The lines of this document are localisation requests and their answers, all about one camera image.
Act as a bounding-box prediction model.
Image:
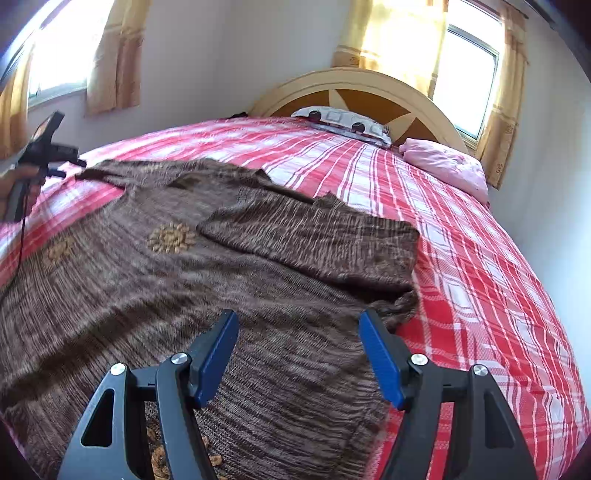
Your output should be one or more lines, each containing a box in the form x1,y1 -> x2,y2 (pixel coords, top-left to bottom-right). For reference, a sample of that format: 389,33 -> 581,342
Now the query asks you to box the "black cable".
17,216 -> 27,278

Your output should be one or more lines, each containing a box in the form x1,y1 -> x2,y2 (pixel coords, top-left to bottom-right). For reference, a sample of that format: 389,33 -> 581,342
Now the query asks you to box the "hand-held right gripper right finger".
359,308 -> 539,480

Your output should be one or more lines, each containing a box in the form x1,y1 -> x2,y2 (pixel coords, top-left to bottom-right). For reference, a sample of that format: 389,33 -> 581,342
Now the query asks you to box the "yellow curtain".
85,0 -> 154,117
331,0 -> 450,99
0,44 -> 35,161
475,4 -> 530,190

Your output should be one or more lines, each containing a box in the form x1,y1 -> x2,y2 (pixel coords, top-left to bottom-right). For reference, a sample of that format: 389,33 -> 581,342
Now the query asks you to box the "pink pillow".
398,137 -> 490,207

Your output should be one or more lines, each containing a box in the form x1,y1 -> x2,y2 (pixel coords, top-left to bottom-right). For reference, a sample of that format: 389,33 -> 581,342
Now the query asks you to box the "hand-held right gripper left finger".
58,310 -> 239,480

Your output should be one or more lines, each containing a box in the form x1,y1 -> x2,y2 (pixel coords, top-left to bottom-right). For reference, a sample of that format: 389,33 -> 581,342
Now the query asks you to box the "window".
431,0 -> 505,143
27,0 -> 116,109

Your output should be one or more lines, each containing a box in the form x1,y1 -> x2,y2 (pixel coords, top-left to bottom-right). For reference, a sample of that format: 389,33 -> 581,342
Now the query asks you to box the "grey patterned pillow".
291,106 -> 393,149

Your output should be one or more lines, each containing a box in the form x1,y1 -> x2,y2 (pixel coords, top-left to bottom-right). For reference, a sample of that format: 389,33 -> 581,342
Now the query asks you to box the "person's left hand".
0,165 -> 46,224

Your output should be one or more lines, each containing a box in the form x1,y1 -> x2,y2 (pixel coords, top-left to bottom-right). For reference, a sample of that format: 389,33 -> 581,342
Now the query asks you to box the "red plaid bedsheet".
0,115 -> 591,480

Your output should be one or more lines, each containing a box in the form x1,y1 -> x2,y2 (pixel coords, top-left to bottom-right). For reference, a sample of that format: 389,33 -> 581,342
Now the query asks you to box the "brown knit sweater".
0,157 -> 422,480

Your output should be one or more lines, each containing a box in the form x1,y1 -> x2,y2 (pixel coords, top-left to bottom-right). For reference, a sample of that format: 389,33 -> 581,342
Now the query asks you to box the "cream wooden headboard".
249,68 -> 470,154

